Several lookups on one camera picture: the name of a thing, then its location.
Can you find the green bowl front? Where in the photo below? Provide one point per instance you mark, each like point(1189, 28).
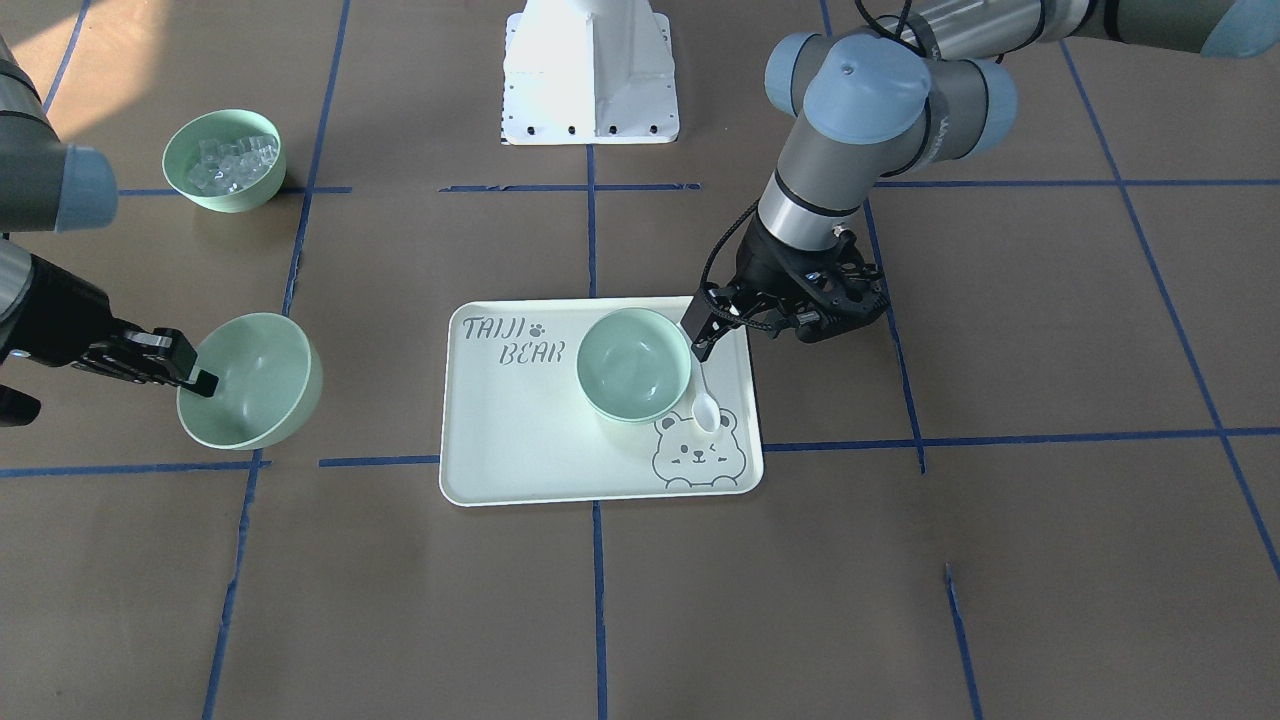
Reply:
point(270, 379)

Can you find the green bowl on tray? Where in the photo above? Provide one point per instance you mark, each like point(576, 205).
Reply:
point(633, 365)

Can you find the white plastic spoon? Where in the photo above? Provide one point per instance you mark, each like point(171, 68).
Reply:
point(704, 407)

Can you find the green bowl with ice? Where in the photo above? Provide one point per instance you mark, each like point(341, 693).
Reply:
point(230, 161)

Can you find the cream bear serving tray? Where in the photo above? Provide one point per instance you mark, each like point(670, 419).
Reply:
point(518, 429)

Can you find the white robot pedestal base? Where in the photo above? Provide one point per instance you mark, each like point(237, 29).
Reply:
point(588, 73)

